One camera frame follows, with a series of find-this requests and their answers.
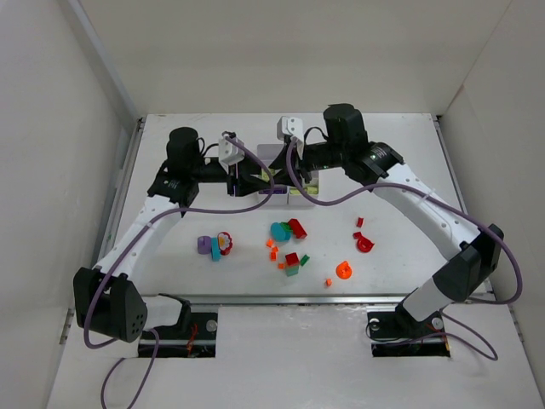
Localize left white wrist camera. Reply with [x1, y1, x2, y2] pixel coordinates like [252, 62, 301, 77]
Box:
[218, 131, 244, 170]

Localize teal oval lego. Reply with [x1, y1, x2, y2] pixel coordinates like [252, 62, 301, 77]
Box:
[270, 222, 291, 242]

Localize purple arch lego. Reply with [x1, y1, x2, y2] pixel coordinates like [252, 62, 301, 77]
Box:
[197, 236, 212, 255]

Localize light green lego brick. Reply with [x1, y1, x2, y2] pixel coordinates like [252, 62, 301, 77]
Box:
[305, 185, 319, 196]
[261, 170, 274, 181]

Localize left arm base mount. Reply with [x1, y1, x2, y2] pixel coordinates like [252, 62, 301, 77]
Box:
[137, 294, 218, 359]

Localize right white divided container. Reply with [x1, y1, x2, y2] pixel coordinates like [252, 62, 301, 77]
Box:
[287, 170, 320, 208]

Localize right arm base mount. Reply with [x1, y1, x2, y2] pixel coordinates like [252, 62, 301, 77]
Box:
[365, 308, 450, 358]

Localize red round lego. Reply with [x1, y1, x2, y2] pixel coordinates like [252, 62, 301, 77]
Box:
[353, 232, 375, 253]

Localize aluminium rail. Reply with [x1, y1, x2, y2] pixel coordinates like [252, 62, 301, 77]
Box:
[183, 295, 403, 306]

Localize red long lego brick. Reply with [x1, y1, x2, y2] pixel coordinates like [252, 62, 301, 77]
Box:
[288, 218, 307, 239]

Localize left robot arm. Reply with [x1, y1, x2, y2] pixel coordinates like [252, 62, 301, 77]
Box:
[73, 127, 274, 349]

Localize red flower lego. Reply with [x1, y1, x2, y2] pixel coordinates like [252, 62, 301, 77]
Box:
[217, 232, 233, 256]

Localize orange round lego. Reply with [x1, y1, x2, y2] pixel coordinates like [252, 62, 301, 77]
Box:
[336, 261, 353, 279]

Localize left white divided container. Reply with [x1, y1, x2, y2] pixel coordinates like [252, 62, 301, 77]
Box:
[255, 143, 290, 208]

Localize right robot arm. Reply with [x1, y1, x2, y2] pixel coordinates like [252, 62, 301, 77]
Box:
[272, 103, 503, 337]

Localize purple lego stack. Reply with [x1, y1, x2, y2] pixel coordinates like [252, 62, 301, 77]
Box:
[258, 187, 287, 195]

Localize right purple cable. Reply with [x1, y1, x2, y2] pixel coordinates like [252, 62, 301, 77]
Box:
[285, 135, 524, 361]

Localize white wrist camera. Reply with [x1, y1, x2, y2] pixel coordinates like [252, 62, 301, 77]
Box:
[276, 116, 305, 159]
[218, 131, 244, 170]

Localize teal lego brick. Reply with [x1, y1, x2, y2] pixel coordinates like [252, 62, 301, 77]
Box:
[211, 237, 221, 262]

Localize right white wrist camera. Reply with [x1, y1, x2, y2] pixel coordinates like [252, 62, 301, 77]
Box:
[276, 116, 305, 159]

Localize white divided container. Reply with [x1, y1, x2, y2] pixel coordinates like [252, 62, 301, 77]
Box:
[255, 143, 290, 208]
[287, 170, 320, 208]

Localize small orange lego pair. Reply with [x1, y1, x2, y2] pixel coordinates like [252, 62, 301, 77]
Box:
[266, 239, 278, 252]

